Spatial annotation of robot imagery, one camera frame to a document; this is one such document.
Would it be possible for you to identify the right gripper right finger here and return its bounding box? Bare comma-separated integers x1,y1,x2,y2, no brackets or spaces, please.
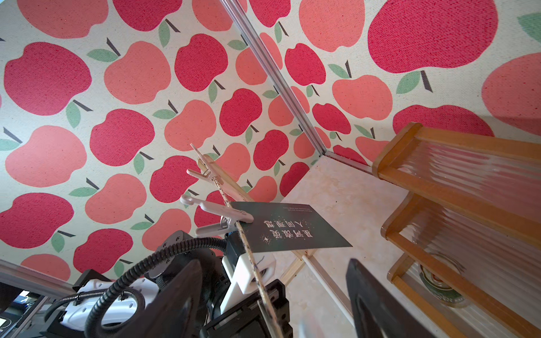
346,259,433,337

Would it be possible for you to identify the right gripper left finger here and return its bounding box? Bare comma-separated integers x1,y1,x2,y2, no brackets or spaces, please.
115,260,202,338

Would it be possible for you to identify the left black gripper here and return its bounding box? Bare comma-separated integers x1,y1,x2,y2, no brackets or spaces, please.
156,232,293,338

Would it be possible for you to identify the white clothespin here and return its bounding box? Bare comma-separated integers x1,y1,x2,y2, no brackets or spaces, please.
180,194,254,238

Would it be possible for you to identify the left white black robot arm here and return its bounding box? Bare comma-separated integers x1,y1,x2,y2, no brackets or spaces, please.
43,231,275,337

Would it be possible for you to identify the green beverage can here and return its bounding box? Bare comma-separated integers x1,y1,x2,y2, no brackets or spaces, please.
418,252,470,308

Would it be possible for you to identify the wooden shelf with ribbed panels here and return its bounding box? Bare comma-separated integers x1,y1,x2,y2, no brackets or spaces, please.
373,123,540,337

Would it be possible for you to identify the grey clothespin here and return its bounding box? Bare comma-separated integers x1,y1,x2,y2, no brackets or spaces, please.
186,169,223,185

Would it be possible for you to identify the wooden hanging rack frame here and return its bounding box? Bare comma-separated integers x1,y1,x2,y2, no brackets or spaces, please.
198,155,354,325

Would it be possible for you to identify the left aluminium corner post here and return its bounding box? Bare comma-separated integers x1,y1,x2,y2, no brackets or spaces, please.
221,0,327,156

